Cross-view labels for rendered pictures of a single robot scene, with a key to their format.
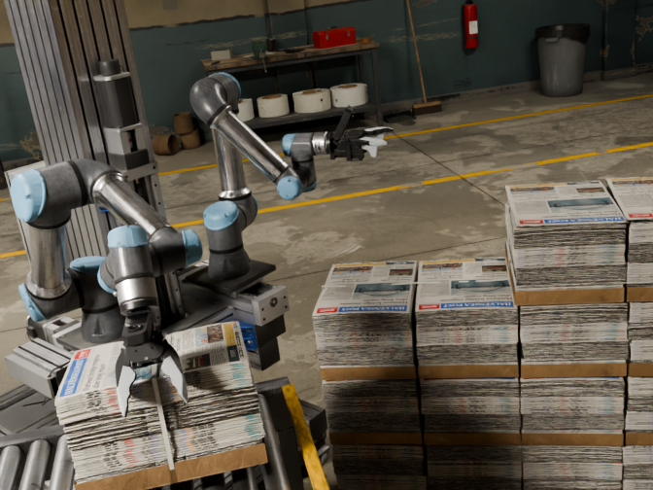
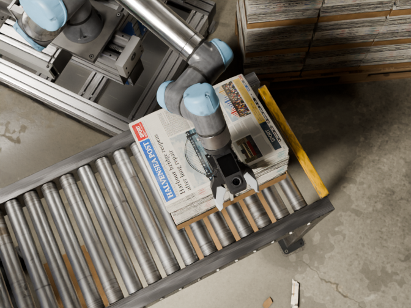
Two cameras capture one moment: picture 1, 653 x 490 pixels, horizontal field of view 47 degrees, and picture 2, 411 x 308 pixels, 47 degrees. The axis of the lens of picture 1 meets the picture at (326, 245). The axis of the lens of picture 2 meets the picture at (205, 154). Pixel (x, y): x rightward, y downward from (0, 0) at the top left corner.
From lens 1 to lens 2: 1.18 m
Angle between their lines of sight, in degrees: 51
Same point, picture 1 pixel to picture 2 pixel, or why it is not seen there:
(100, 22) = not seen: outside the picture
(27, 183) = (48, 7)
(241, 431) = (274, 173)
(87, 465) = (182, 216)
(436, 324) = not seen: outside the picture
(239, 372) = (281, 154)
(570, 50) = not seen: outside the picture
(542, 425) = (389, 36)
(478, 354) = (366, 7)
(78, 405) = (180, 202)
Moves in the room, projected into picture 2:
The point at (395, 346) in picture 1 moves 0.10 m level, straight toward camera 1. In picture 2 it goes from (307, 8) to (315, 30)
